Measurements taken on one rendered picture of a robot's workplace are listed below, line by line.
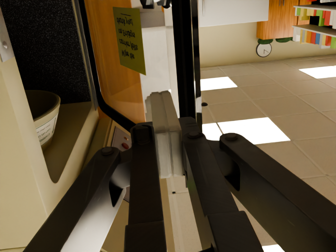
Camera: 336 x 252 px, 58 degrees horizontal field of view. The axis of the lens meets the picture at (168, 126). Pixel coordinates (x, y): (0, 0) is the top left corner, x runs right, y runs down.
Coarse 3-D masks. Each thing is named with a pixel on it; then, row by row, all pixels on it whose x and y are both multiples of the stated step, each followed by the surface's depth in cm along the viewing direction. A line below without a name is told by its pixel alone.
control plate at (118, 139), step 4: (116, 128) 55; (116, 132) 54; (120, 132) 55; (124, 132) 56; (116, 136) 53; (120, 136) 54; (128, 136) 56; (112, 140) 50; (116, 140) 51; (120, 140) 52; (124, 140) 54; (128, 140) 55; (112, 144) 49; (116, 144) 50; (120, 144) 51; (128, 144) 53; (120, 148) 50; (124, 148) 51; (128, 148) 52; (128, 188) 42; (128, 192) 41; (124, 196) 40; (128, 196) 41; (128, 200) 40
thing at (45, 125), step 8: (32, 96) 45; (40, 96) 44; (48, 96) 43; (56, 96) 41; (32, 104) 45; (40, 104) 44; (48, 104) 43; (56, 104) 38; (32, 112) 45; (40, 112) 44; (48, 112) 36; (56, 112) 38; (40, 120) 35; (48, 120) 36; (40, 128) 35; (48, 128) 37; (40, 136) 36; (48, 136) 38; (40, 144) 37; (48, 144) 39
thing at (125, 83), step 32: (96, 0) 42; (128, 0) 34; (192, 0) 25; (96, 32) 46; (128, 32) 37; (160, 32) 30; (192, 32) 26; (96, 64) 51; (128, 64) 39; (160, 64) 32; (128, 96) 42
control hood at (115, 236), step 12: (108, 120) 57; (96, 132) 52; (108, 132) 52; (96, 144) 48; (108, 144) 48; (120, 204) 38; (168, 204) 47; (120, 216) 36; (168, 216) 44; (120, 228) 35; (168, 228) 42; (108, 240) 32; (120, 240) 33; (168, 240) 39
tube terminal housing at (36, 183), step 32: (0, 64) 22; (0, 96) 23; (0, 128) 24; (32, 128) 27; (64, 128) 45; (0, 160) 25; (32, 160) 26; (64, 160) 36; (0, 192) 26; (32, 192) 27; (64, 192) 33; (0, 224) 28; (32, 224) 28
